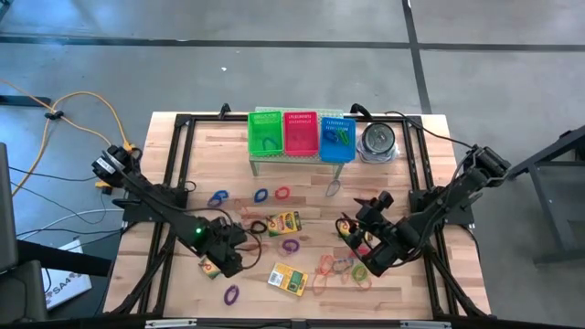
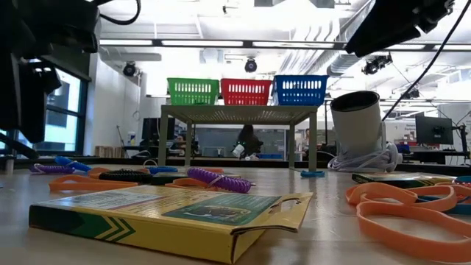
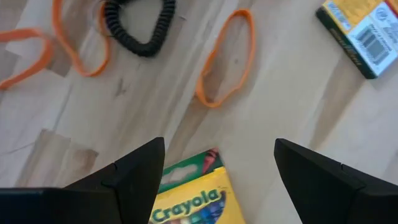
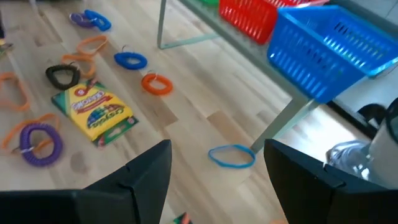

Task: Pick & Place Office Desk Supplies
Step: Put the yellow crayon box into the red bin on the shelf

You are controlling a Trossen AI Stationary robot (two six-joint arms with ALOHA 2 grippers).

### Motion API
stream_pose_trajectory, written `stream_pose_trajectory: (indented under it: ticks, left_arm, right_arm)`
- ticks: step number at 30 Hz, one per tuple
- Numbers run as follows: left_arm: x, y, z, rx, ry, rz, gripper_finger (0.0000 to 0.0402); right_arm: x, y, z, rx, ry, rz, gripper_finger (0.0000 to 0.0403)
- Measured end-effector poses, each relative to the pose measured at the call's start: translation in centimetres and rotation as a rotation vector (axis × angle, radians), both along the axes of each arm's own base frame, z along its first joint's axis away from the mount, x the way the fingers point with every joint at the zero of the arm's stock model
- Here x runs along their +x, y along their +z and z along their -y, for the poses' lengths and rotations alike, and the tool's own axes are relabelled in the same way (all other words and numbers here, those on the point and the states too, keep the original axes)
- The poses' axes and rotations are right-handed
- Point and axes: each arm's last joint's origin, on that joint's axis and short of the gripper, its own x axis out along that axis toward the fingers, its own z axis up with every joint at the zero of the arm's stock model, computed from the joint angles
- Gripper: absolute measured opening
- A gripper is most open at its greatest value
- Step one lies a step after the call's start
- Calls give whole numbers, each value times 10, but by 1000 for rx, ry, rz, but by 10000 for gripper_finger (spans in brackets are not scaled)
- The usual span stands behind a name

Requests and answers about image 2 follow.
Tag white cylindrical camera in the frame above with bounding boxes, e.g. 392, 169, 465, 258
329, 90, 387, 158

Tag pale green metal shelf riser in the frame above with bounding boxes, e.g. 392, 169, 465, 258
157, 104, 319, 173

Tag red plastic basket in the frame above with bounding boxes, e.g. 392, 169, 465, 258
220, 78, 273, 107

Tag crayon box showing barcode side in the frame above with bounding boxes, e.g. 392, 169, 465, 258
28, 183, 314, 264

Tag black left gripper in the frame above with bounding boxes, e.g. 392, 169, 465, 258
0, 0, 101, 144

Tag orange rubber band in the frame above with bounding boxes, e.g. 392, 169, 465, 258
406, 185, 471, 213
164, 177, 222, 192
48, 174, 140, 193
344, 182, 420, 206
355, 200, 471, 264
87, 166, 152, 177

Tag purple spiral wrist keychain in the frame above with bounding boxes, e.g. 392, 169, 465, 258
29, 163, 77, 175
186, 167, 255, 194

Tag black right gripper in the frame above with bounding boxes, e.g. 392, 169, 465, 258
344, 0, 456, 58

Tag blue spiral wrist keychain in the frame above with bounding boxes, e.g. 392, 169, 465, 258
146, 166, 179, 175
54, 155, 92, 173

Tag large dark-framed window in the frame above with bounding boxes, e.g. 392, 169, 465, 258
35, 54, 91, 155

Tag black computer monitor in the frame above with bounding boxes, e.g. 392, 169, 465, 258
415, 115, 455, 146
141, 117, 176, 141

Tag ceiling light strip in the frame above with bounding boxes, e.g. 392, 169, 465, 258
99, 38, 471, 52

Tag green plastic basket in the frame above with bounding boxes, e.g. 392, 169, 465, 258
166, 77, 221, 107

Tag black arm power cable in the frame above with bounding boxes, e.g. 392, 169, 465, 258
381, 0, 471, 121

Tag black desk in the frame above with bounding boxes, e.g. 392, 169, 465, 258
403, 149, 471, 165

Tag black spiral wrist keychain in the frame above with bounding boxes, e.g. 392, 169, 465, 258
98, 169, 154, 185

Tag blue plastic basket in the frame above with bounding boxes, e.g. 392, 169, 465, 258
272, 74, 330, 107

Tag wooden crate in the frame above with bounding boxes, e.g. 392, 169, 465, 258
94, 145, 123, 158

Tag grey ceiling duct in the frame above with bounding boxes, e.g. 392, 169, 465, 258
326, 54, 365, 77

